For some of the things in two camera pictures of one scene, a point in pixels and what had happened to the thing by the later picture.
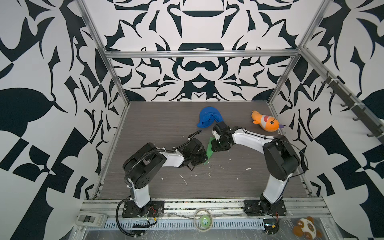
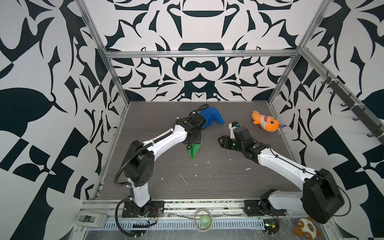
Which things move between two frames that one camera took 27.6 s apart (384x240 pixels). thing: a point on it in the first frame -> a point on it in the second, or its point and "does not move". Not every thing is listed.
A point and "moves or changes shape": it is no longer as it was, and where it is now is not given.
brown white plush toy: x=306 y=227 does not move
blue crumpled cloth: x=208 y=116 does not move
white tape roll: x=194 y=217 does not move
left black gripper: x=204 y=157 -> x=199 y=139
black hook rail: x=372 y=126 does not move
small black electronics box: x=271 y=225 does not move
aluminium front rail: x=177 y=208 does not move
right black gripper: x=215 y=148 -> x=225 y=142
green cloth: x=209 y=152 moves or changes shape
